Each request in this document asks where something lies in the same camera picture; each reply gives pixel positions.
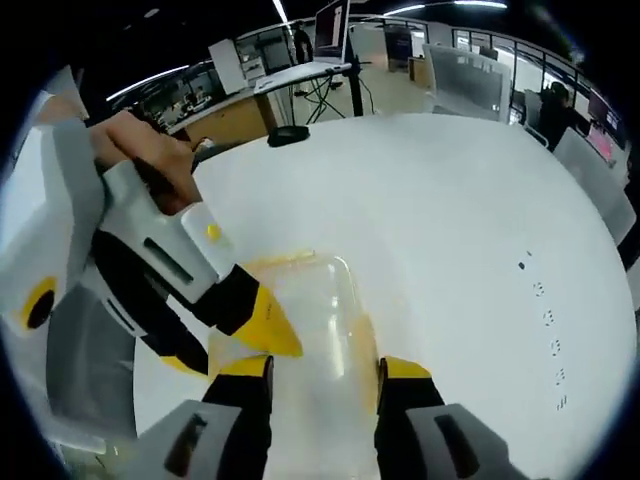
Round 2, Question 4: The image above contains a wooden counter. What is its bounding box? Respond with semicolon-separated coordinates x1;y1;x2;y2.
172;92;279;149

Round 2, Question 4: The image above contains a white cabinet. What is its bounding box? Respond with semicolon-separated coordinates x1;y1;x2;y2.
206;38;250;97

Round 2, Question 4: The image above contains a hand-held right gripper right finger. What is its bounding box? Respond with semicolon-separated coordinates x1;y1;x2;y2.
373;355;512;480

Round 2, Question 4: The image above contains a laptop on stand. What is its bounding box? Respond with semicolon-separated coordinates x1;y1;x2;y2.
252;0;354;95

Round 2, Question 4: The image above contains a black monitor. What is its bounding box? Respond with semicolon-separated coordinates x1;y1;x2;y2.
587;88;625;129

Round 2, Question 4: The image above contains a grey mesh chair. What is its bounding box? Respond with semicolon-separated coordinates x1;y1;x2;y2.
45;282;137;454

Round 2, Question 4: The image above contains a black stand pole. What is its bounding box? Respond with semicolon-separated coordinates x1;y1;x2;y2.
344;29;374;119

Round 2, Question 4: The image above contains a person's left hand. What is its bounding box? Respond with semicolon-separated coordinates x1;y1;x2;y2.
90;110;205;215

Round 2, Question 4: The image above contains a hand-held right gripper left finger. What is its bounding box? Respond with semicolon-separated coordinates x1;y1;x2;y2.
133;355;275;480

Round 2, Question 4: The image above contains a black oval pad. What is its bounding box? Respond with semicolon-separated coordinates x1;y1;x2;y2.
266;125;312;148

